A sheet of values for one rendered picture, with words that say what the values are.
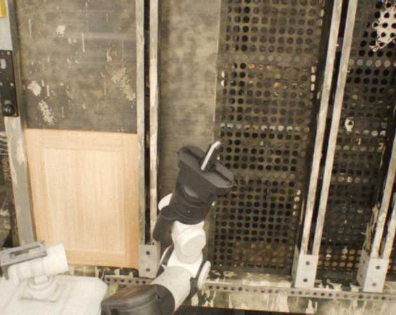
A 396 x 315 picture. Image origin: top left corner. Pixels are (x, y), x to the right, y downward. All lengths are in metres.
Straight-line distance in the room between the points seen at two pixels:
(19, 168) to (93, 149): 0.25
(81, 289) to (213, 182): 0.39
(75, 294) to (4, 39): 0.76
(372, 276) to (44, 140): 1.15
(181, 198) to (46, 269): 0.31
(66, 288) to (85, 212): 0.47
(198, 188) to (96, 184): 0.61
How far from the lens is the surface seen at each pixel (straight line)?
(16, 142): 1.32
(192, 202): 0.77
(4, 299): 0.95
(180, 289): 0.99
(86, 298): 0.89
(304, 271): 1.33
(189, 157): 0.74
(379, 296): 1.48
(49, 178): 1.34
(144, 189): 1.20
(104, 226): 1.35
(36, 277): 0.88
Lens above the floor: 2.16
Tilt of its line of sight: 51 degrees down
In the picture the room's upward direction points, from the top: straight up
